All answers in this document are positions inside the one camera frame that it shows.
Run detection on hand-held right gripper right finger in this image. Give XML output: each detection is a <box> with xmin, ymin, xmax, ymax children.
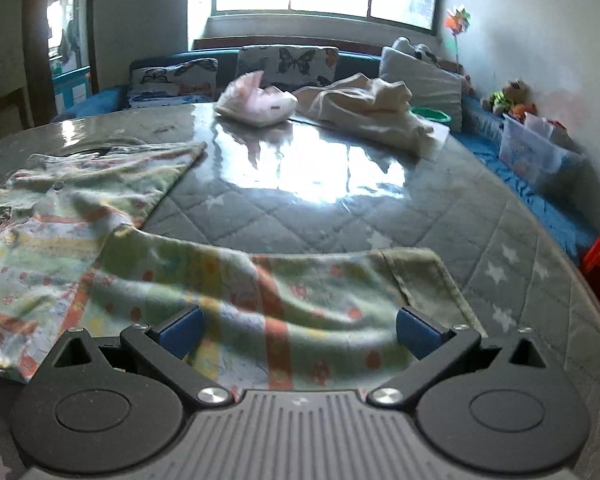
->
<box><xmin>370</xmin><ymin>305</ymin><xmax>566</xmax><ymax>408</ymax></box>

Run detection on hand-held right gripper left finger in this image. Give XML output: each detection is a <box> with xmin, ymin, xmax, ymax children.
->
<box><xmin>30</xmin><ymin>307</ymin><xmax>233</xmax><ymax>408</ymax></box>

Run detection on green printed children's shirt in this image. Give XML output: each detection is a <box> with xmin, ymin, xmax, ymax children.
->
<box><xmin>0</xmin><ymin>140</ymin><xmax>486</xmax><ymax>386</ymax></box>

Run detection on hanging clothes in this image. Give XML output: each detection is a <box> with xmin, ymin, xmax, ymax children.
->
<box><xmin>60</xmin><ymin>17</ymin><xmax>83</xmax><ymax>63</ymax></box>

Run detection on grey quilted star table cover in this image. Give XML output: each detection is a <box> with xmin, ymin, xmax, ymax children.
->
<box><xmin>0</xmin><ymin>102</ymin><xmax>600</xmax><ymax>480</ymax></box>

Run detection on clear plastic storage box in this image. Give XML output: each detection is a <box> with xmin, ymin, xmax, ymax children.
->
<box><xmin>497</xmin><ymin>112</ymin><xmax>586</xmax><ymax>188</ymax></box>

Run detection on green bowl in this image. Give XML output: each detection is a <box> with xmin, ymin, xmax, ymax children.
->
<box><xmin>410</xmin><ymin>105</ymin><xmax>453</xmax><ymax>123</ymax></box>

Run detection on cream garment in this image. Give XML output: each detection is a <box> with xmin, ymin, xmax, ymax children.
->
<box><xmin>292</xmin><ymin>74</ymin><xmax>451</xmax><ymax>161</ymax></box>

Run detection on pink garment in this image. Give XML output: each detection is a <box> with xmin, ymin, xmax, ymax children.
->
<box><xmin>215</xmin><ymin>71</ymin><xmax>298</xmax><ymax>126</ymax></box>

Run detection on blue sofa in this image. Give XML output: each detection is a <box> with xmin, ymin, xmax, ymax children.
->
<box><xmin>55</xmin><ymin>49</ymin><xmax>600</xmax><ymax>261</ymax></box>

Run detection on teddy bear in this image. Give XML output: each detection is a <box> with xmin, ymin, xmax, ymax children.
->
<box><xmin>481</xmin><ymin>79</ymin><xmax>531</xmax><ymax>116</ymax></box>

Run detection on grey pillow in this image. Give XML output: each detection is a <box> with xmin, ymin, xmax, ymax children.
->
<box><xmin>379</xmin><ymin>46</ymin><xmax>463</xmax><ymax>131</ymax></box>

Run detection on blue and white cabinet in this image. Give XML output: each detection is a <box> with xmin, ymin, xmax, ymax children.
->
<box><xmin>52</xmin><ymin>65</ymin><xmax>92</xmax><ymax>111</ymax></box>

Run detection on black and white plush toy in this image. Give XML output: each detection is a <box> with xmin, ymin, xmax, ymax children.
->
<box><xmin>392</xmin><ymin>36</ymin><xmax>441</xmax><ymax>66</ymax></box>

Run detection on wooden counter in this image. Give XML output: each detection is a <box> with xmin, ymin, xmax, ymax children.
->
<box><xmin>0</xmin><ymin>85</ymin><xmax>33</xmax><ymax>153</ymax></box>

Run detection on large butterfly print cushion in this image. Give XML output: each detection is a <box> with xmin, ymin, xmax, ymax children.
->
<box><xmin>235</xmin><ymin>45</ymin><xmax>340</xmax><ymax>92</ymax></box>

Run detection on colourful pinwheel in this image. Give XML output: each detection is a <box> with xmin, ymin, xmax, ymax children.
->
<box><xmin>444</xmin><ymin>7</ymin><xmax>473</xmax><ymax>73</ymax></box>

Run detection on dark wooden door frame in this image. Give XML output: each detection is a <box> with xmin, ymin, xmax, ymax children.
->
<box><xmin>22</xmin><ymin>0</ymin><xmax>98</xmax><ymax>126</ymax></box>

